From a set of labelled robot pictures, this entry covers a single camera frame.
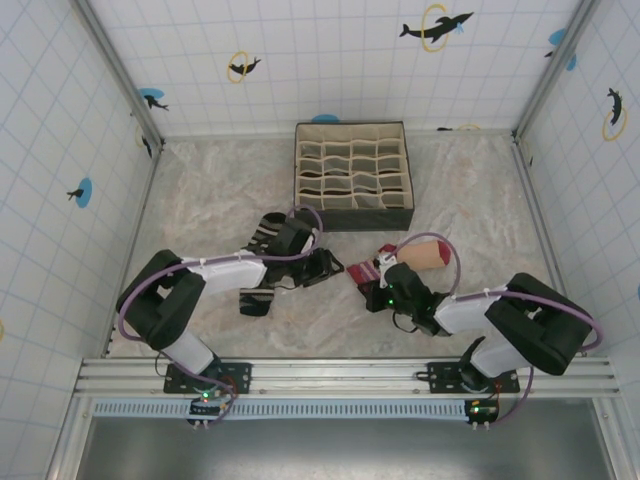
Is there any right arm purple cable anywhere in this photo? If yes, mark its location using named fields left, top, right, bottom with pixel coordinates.
left=384, top=232, right=601, bottom=429

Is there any small dolphin yellow ring sticker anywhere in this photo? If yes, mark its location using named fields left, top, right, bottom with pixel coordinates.
left=227, top=49, right=262, bottom=84

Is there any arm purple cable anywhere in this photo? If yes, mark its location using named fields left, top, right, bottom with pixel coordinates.
left=116, top=206, right=326, bottom=426
left=384, top=232, right=601, bottom=429

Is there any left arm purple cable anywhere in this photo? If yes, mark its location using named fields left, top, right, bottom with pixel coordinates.
left=116, top=206, right=326, bottom=426

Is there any leaping dolphin yellow ring sticker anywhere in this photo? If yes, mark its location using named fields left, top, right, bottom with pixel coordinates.
left=601, top=87, right=629, bottom=142

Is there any grey metal sheet panel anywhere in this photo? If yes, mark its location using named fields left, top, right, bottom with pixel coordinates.
left=79, top=417, right=614, bottom=480

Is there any controller board green light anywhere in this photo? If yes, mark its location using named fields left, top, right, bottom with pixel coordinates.
left=187, top=389, right=236, bottom=426
left=464, top=397, right=501, bottom=426

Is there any aluminium table edge rail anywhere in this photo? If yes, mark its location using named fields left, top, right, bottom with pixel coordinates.
left=102, top=144, right=166, bottom=359
left=512, top=134, right=586, bottom=357

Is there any blue blob wall sticker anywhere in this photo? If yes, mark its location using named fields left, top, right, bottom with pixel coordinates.
left=544, top=28, right=578, bottom=71

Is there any fabric sock organizer box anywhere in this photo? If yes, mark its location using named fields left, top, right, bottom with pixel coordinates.
left=292, top=121, right=418, bottom=233

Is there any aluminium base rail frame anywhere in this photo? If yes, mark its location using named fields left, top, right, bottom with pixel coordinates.
left=74, top=357, right=621, bottom=399

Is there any yellow ring fish sticker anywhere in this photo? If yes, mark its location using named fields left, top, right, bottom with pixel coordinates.
left=134, top=123, right=154, bottom=159

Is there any blue circle fish sticker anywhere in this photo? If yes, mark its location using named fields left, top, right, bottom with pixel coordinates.
left=66, top=177, right=94, bottom=208

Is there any black grey striped sock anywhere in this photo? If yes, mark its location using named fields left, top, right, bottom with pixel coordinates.
left=238, top=212, right=289, bottom=318

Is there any aluminium rear table rail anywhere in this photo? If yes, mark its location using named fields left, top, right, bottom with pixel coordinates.
left=160, top=130, right=517, bottom=141

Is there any slotted white cable duct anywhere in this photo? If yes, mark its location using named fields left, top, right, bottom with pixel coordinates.
left=92, top=398, right=474, bottom=419

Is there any blue oval shark sticker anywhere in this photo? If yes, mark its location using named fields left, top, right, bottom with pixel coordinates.
left=138, top=87, right=170, bottom=112

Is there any beige sock red toe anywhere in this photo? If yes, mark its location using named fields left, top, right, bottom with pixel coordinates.
left=346, top=239, right=454, bottom=289

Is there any aluminium corner post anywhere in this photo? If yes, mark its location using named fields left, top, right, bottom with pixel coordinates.
left=512, top=0, right=601, bottom=141
left=74, top=0, right=166, bottom=146

